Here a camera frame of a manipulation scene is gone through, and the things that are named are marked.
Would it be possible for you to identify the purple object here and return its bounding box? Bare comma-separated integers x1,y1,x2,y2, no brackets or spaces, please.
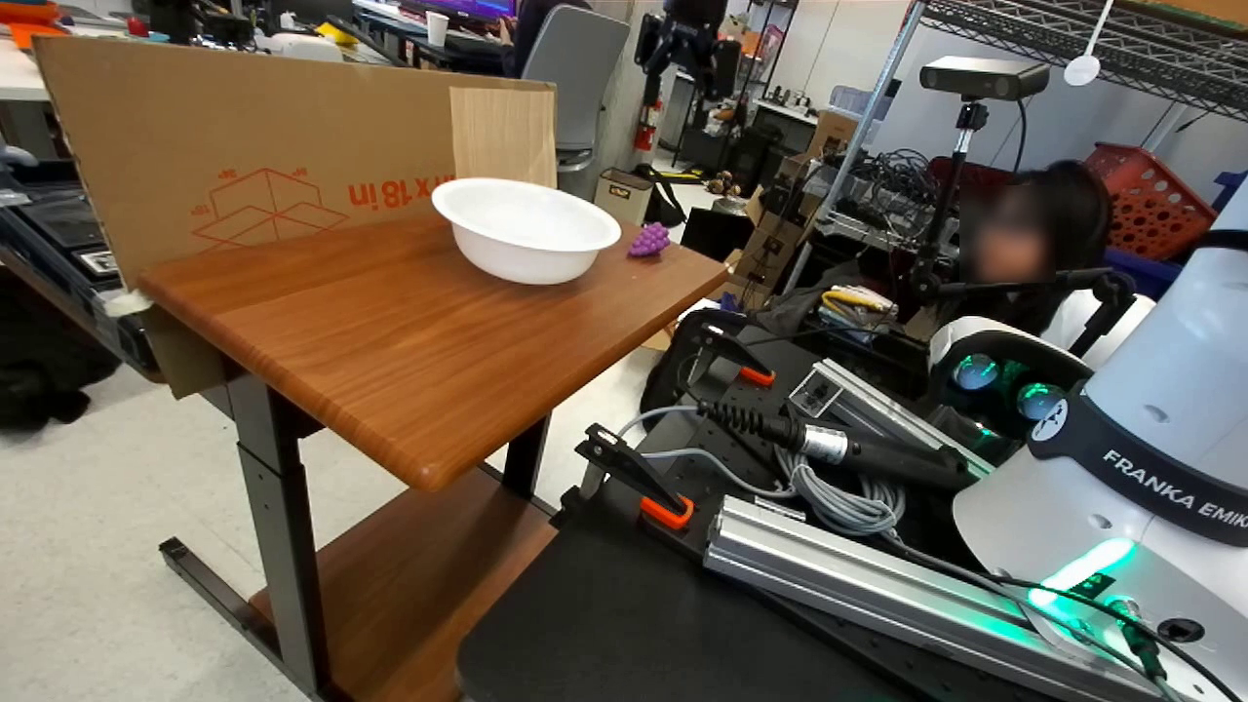
623,217,676,262

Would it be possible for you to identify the white bowl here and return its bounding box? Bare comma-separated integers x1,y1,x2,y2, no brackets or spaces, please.
431,176,623,288

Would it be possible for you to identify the small brown paper bag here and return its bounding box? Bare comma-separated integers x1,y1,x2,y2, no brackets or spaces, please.
592,167,661,231

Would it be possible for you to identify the brown cardboard box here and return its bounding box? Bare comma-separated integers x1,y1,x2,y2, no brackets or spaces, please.
732,191,814,297

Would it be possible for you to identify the beige folded cloth stack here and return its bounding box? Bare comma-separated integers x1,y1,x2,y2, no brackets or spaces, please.
821,282,907,343

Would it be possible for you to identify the gray office chair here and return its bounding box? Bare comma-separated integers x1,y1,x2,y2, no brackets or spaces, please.
519,0,635,179

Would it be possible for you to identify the wooden lower table shelf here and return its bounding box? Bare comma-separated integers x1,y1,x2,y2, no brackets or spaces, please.
247,462,563,702

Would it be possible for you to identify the white device with teal lights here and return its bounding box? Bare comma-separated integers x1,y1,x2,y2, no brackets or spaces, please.
925,284,1163,458

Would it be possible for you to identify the wooden desk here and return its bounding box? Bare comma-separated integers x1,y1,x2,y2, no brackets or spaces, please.
156,369,557,702

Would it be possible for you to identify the large brown cardboard sheet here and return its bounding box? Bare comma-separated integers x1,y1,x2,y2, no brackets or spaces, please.
32,35,563,395

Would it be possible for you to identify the white round hanging tag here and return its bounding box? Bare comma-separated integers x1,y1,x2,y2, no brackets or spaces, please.
1063,0,1118,94

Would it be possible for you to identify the red plastic crate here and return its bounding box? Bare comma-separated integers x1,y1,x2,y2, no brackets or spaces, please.
1081,140,1222,263

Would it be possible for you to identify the orange-handled black clamp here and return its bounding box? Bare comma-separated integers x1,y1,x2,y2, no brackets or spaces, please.
575,421,701,538
682,315,786,401

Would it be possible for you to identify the silver metal bracket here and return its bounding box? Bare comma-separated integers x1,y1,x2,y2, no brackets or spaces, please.
786,356,914,434

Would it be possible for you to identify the gray cable coil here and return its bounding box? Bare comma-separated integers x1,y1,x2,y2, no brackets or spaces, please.
618,401,922,538

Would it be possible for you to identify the smooth black base plate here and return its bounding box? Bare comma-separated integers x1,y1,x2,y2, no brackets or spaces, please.
454,504,1046,702

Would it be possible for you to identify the thick black connector cable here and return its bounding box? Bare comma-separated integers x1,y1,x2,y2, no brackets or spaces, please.
693,384,981,495

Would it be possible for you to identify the aluminium extrusion rail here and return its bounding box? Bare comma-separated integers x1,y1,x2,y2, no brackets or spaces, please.
699,495,1173,702

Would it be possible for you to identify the black camera stand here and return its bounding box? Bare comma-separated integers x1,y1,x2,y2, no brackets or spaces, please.
938,97,994,309

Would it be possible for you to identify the black stereo camera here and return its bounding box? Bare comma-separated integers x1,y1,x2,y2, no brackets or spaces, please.
917,52,1055,106

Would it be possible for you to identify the metal wire shelf rack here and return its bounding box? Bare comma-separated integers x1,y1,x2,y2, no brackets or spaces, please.
812,0,1248,249

